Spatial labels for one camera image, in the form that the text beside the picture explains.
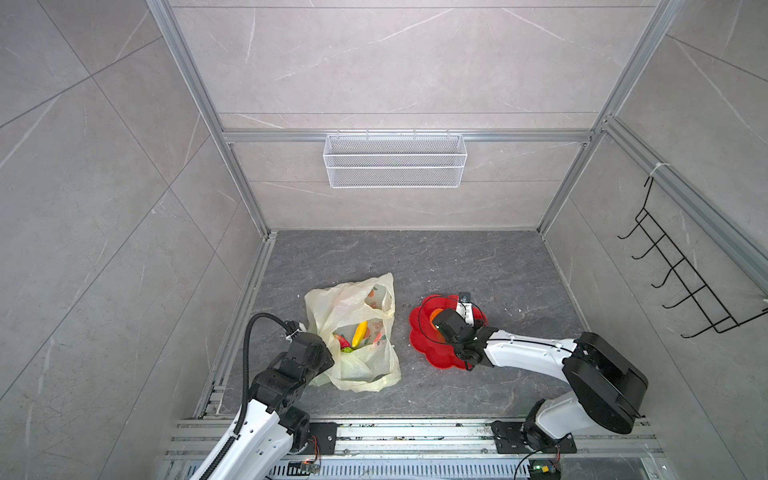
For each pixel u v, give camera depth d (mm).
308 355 602
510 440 731
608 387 425
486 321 927
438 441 746
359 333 900
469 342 663
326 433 735
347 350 818
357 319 798
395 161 1004
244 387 520
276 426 623
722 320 580
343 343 874
